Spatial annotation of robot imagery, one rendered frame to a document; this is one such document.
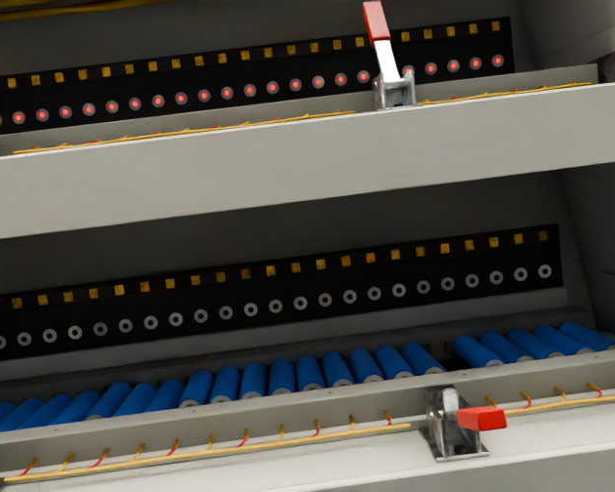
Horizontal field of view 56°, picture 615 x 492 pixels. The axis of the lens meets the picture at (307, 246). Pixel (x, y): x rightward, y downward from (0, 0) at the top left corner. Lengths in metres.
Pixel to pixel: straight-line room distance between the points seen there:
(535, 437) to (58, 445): 0.27
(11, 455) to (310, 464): 0.18
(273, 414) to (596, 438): 0.17
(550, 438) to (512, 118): 0.18
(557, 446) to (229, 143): 0.24
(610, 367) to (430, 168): 0.16
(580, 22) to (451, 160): 0.23
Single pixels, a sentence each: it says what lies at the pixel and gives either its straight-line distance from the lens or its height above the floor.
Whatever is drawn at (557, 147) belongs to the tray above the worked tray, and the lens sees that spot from 0.37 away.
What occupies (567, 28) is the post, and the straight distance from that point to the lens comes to 0.56.
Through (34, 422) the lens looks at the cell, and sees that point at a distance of 0.43.
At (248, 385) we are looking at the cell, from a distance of 0.41.
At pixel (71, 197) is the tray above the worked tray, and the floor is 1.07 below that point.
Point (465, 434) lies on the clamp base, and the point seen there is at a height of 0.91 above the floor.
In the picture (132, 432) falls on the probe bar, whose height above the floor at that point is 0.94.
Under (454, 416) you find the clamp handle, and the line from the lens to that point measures 0.30.
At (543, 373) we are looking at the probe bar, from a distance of 0.38.
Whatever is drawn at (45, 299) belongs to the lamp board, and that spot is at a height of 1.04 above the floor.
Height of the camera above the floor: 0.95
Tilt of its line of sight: 12 degrees up
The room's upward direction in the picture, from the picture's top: 8 degrees counter-clockwise
